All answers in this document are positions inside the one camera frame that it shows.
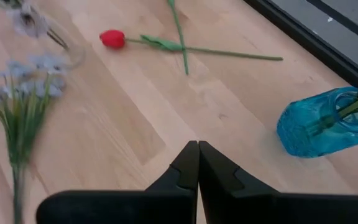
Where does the red artificial tulip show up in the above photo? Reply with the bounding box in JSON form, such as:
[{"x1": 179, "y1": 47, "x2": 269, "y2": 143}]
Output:
[{"x1": 99, "y1": 29, "x2": 284, "y2": 62}]

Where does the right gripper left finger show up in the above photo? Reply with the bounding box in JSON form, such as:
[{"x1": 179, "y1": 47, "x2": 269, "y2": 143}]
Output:
[{"x1": 35, "y1": 140, "x2": 200, "y2": 224}]

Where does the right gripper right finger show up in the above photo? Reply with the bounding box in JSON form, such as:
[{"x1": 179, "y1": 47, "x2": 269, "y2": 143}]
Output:
[{"x1": 198, "y1": 140, "x2": 358, "y2": 224}]

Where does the blue glass vase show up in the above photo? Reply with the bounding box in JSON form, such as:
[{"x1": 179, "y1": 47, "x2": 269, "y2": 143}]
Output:
[{"x1": 276, "y1": 86, "x2": 358, "y2": 159}]

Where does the black aluminium table frame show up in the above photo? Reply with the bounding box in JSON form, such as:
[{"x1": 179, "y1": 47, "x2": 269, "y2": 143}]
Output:
[{"x1": 244, "y1": 0, "x2": 358, "y2": 88}]

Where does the clear glass vase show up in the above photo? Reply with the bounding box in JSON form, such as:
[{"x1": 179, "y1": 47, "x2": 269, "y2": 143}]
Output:
[{"x1": 47, "y1": 17, "x2": 86, "y2": 71}]

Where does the white artificial flower bunch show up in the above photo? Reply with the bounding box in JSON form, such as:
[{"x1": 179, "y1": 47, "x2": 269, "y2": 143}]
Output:
[
  {"x1": 0, "y1": 52, "x2": 68, "y2": 224},
  {"x1": 0, "y1": 0, "x2": 70, "y2": 50}
]

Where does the yellow artificial tulip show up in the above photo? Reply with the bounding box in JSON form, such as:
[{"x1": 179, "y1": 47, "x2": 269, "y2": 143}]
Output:
[{"x1": 166, "y1": 0, "x2": 190, "y2": 75}]

